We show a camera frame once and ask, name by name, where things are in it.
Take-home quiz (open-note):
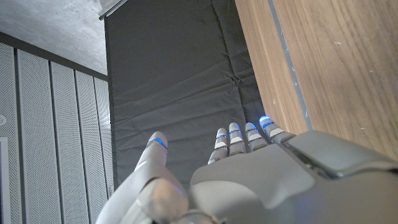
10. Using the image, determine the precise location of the backdrop frame crossbar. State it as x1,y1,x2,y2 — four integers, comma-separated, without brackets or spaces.
98,0,128,21

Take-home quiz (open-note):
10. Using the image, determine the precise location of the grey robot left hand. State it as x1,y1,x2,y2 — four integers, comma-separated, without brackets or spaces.
95,115,398,224

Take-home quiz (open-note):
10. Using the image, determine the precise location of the black backdrop curtain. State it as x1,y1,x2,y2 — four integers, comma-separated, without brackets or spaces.
104,0,269,190

